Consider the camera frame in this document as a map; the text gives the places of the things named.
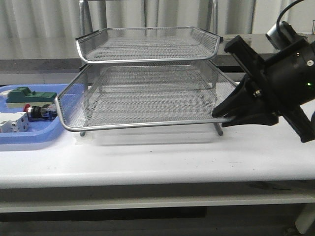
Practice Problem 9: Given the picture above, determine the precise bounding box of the dark grey counter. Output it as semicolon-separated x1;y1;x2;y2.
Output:
0;34;277;72

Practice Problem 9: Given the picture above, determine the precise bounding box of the blue plastic tray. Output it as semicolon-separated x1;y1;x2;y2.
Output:
0;84;67;151

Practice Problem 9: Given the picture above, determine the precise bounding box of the grey rack frame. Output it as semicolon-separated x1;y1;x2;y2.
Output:
79;0;222;136

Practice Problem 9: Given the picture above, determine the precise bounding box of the black cable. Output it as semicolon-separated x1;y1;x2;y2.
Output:
276;0;305;30

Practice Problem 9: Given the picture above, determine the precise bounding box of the mesh tray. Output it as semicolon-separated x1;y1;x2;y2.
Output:
55;60;236;132
81;83;217;128
76;26;222;64

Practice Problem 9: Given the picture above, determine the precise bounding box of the white table leg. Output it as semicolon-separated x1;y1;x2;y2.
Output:
294;203;315;235

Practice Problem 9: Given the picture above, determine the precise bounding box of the red emergency stop button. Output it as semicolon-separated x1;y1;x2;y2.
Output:
23;104;58;121

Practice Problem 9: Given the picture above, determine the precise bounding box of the white circuit breaker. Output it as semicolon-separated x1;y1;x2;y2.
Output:
0;112;29;133

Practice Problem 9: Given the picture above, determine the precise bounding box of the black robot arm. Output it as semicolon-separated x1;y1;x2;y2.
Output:
212;21;315;143

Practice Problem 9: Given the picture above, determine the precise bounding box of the green terminal block component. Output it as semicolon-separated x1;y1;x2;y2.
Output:
6;87;57;108

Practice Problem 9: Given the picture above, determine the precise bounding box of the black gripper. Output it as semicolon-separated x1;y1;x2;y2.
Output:
212;35;315;143

